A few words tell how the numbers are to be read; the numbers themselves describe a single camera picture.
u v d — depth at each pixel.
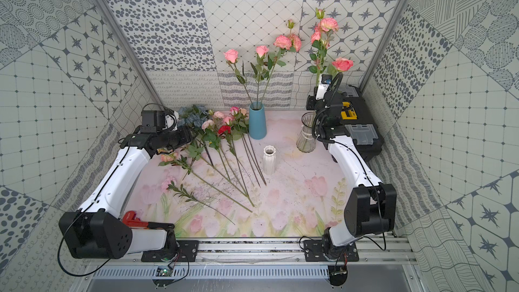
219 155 1.01
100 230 0.39
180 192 0.88
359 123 0.91
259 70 0.89
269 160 0.84
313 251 0.73
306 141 1.01
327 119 0.61
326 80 0.65
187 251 0.73
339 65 0.80
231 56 0.81
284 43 0.80
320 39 0.69
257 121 0.99
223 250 0.76
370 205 0.43
